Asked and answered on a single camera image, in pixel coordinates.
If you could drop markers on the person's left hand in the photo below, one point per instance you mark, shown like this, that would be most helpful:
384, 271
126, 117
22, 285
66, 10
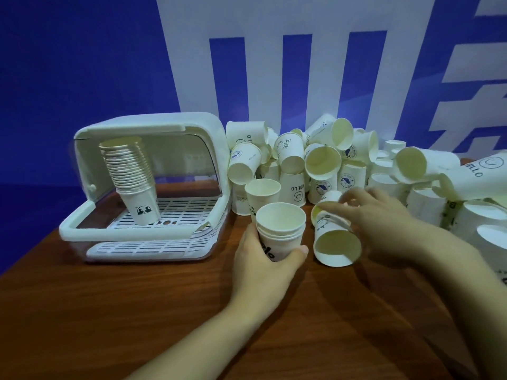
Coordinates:
257, 284

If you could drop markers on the person's right hand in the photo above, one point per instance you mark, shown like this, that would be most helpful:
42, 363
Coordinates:
392, 237

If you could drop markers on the blue print white paper cup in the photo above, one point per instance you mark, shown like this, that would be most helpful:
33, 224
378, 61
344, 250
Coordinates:
336, 249

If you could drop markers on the nested stack of paper cups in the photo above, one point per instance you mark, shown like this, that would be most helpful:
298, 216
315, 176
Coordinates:
281, 219
126, 166

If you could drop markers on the pile of paper cups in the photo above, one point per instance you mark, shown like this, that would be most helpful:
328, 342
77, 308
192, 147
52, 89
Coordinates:
293, 185

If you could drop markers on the panda print white paper cup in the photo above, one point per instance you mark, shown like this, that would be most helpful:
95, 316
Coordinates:
142, 207

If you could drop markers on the white plastic storage box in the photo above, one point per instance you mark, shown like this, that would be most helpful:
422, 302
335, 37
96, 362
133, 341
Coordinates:
158, 120

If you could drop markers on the person's left forearm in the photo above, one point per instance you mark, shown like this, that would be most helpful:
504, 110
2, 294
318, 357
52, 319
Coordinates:
206, 348

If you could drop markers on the person's right forearm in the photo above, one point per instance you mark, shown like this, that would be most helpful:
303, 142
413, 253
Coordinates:
475, 296

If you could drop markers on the white slotted drain tray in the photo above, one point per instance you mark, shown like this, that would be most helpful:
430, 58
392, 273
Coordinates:
178, 213

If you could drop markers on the brown wooden table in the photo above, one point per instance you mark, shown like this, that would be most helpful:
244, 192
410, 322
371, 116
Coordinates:
99, 312

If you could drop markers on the blue white backdrop banner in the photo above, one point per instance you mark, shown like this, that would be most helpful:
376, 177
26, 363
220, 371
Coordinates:
79, 55

